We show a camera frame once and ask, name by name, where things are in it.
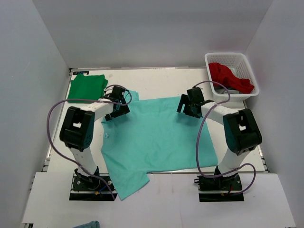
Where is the teal t-shirt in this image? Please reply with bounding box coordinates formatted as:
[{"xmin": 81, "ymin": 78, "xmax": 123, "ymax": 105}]
[{"xmin": 101, "ymin": 92, "xmax": 218, "ymax": 200}]

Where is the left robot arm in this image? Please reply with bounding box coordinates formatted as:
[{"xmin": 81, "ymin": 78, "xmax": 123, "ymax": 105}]
[{"xmin": 59, "ymin": 85, "xmax": 130, "ymax": 190}]

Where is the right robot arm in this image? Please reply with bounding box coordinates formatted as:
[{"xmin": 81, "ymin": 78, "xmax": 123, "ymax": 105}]
[{"xmin": 177, "ymin": 87, "xmax": 262, "ymax": 190}]

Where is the grey garment in basket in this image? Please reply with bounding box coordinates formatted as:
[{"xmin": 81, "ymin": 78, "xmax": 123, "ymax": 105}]
[{"xmin": 214, "ymin": 86, "xmax": 241, "ymax": 95}]

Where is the folded green t-shirt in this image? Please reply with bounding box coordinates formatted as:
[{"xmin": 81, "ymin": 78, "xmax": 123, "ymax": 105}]
[{"xmin": 67, "ymin": 74, "xmax": 108, "ymax": 100}]

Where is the red t-shirt in basket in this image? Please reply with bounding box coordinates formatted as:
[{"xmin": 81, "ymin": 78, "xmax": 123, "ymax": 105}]
[{"xmin": 208, "ymin": 63, "xmax": 255, "ymax": 94}]

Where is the blue label sticker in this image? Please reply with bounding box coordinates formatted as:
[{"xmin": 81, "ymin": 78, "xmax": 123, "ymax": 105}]
[{"xmin": 73, "ymin": 71, "xmax": 89, "ymax": 75}]

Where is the dark teal cloth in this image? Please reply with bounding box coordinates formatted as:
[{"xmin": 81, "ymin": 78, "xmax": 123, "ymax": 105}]
[{"xmin": 74, "ymin": 220, "xmax": 100, "ymax": 228}]

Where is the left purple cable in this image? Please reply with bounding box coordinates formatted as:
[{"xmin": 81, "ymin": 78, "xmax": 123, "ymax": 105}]
[{"xmin": 47, "ymin": 85, "xmax": 133, "ymax": 200}]

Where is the purple cable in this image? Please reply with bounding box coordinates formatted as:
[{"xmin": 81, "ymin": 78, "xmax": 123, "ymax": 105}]
[
  {"xmin": 193, "ymin": 81, "xmax": 257, "ymax": 196},
  {"xmin": 47, "ymin": 85, "xmax": 133, "ymax": 200}
]

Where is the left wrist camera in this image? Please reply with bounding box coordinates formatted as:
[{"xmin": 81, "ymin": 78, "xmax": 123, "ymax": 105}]
[{"xmin": 104, "ymin": 87, "xmax": 113, "ymax": 96}]

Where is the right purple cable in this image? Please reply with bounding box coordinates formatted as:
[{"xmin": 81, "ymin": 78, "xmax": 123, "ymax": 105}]
[{"xmin": 193, "ymin": 81, "xmax": 257, "ymax": 196}]

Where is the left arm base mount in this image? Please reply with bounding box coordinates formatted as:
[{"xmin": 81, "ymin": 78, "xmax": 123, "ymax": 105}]
[{"xmin": 69, "ymin": 174, "xmax": 117, "ymax": 201}]

